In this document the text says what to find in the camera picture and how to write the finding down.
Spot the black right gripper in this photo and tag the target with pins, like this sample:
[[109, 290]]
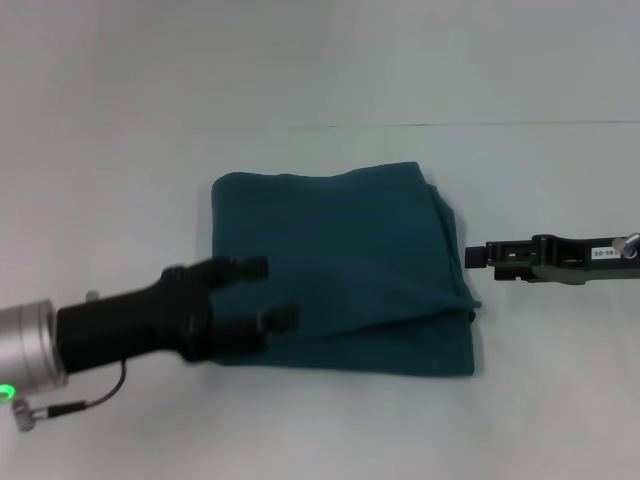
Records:
[[580, 260]]

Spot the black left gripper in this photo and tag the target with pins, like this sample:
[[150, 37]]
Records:
[[135, 320]]

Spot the blue teal shirt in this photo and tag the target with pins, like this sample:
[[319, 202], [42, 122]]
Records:
[[345, 270]]

